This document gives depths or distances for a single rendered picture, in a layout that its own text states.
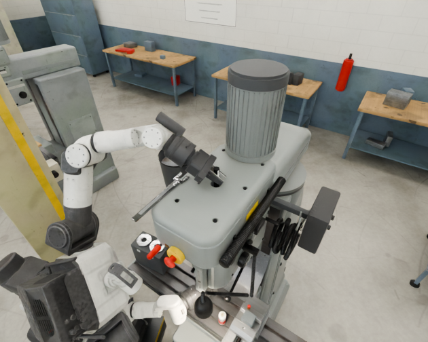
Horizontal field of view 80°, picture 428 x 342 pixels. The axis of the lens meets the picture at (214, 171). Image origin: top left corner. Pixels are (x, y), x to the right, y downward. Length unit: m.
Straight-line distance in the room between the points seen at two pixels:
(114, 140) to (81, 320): 0.58
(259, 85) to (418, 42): 4.11
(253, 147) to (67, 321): 0.81
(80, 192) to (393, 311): 2.83
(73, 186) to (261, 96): 0.68
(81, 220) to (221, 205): 0.50
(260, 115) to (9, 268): 1.11
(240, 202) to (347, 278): 2.39
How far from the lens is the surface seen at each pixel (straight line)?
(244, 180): 0.89
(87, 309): 1.03
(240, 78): 0.83
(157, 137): 0.79
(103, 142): 0.89
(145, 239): 1.71
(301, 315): 2.76
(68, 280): 1.00
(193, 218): 0.77
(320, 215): 1.07
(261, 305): 1.61
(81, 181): 0.96
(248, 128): 0.88
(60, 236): 1.00
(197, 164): 0.80
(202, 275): 1.12
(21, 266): 1.34
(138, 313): 1.38
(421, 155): 4.93
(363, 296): 3.07
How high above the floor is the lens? 2.47
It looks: 39 degrees down
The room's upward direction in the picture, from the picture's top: straight up
